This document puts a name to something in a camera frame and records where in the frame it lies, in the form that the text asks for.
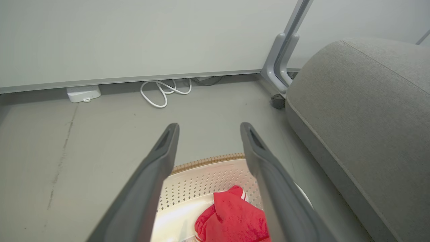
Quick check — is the grey fabric sofa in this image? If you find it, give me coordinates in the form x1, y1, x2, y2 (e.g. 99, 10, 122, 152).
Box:
285, 37, 430, 242

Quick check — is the black cable under partition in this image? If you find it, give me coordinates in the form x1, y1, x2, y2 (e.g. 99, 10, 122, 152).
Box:
191, 76, 224, 87

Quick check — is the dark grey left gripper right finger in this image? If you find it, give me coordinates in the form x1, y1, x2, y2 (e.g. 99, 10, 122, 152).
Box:
240, 122, 337, 242

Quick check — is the wide white partition grey frame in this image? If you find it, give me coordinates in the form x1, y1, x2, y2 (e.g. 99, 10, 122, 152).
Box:
0, 0, 313, 100

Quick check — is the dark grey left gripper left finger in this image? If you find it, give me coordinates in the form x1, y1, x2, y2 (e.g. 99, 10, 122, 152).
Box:
87, 123, 180, 242

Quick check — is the thin grey metal bar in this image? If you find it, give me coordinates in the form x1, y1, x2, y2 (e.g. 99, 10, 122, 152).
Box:
415, 29, 430, 45

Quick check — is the black caster wheel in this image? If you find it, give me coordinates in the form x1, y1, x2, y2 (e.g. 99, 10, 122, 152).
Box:
271, 94, 286, 110

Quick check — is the looped white cable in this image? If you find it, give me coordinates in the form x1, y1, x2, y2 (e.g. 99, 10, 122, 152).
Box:
140, 79, 192, 108

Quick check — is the white power adapter box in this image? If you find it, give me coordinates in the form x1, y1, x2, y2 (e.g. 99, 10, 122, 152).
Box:
66, 85, 102, 103

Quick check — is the beige perforated laundry basket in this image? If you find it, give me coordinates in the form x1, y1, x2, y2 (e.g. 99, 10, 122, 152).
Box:
149, 153, 315, 242

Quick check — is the red white garment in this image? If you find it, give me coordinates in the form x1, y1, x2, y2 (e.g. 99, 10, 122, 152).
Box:
194, 185, 272, 242

